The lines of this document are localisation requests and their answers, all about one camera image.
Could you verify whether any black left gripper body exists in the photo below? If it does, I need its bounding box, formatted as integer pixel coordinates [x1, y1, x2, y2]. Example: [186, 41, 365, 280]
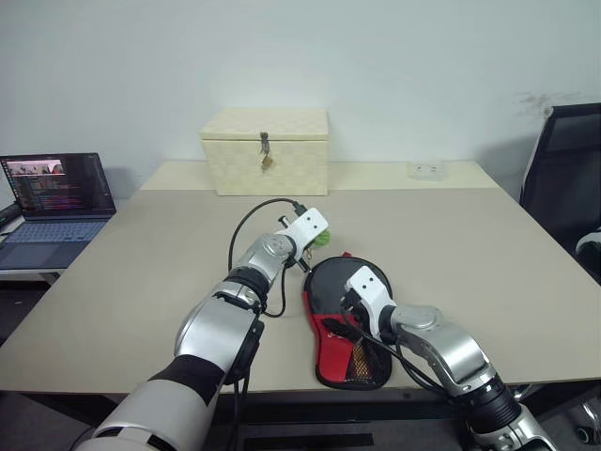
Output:
[284, 243, 317, 274]

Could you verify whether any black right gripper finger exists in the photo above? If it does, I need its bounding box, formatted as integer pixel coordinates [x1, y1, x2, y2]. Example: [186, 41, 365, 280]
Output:
[321, 318, 361, 339]

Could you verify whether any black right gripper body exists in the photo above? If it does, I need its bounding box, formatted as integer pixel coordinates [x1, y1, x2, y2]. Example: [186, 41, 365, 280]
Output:
[338, 288, 375, 331]

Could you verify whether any black red paddle case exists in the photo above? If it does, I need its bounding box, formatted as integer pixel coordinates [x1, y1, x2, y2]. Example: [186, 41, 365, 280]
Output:
[300, 253, 394, 391]

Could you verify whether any cream woven storage box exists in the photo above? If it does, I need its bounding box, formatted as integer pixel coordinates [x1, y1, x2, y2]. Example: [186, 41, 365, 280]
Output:
[199, 107, 330, 197]

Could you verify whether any white rounded object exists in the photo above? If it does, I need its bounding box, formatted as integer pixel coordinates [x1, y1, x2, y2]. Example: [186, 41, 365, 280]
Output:
[575, 228, 601, 257]

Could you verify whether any black mesh office chair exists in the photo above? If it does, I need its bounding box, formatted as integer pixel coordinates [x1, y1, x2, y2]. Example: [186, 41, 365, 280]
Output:
[519, 102, 601, 286]

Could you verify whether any open blue laptop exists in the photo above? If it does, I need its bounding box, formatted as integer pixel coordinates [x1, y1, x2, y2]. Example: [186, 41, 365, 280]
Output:
[0, 152, 117, 272]

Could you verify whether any silver chair wheel base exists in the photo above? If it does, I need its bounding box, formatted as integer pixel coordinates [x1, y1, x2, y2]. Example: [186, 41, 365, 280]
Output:
[565, 388, 601, 445]

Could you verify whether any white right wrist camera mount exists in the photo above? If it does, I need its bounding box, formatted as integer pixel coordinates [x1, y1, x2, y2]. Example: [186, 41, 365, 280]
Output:
[346, 265, 395, 342]

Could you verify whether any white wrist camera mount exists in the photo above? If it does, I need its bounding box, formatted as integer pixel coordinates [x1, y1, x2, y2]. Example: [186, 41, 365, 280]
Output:
[346, 265, 395, 342]
[284, 206, 329, 250]

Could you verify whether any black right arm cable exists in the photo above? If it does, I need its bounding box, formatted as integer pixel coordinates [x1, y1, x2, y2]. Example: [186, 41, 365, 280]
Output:
[341, 312, 455, 392]

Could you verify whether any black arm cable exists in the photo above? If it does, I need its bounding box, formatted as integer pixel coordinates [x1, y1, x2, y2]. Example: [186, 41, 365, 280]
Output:
[228, 198, 306, 320]
[341, 312, 455, 392]

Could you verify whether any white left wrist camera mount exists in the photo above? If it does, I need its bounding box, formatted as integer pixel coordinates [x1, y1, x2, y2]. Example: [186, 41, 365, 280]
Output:
[284, 206, 329, 250]

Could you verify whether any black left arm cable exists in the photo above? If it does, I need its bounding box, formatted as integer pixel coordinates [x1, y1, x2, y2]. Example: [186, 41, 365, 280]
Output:
[228, 198, 306, 320]

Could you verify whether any black table frame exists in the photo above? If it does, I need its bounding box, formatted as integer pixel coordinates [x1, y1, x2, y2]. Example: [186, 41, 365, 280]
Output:
[213, 384, 536, 451]

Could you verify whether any white wall socket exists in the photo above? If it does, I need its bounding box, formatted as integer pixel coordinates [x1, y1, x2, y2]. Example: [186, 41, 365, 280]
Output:
[407, 162, 450, 182]

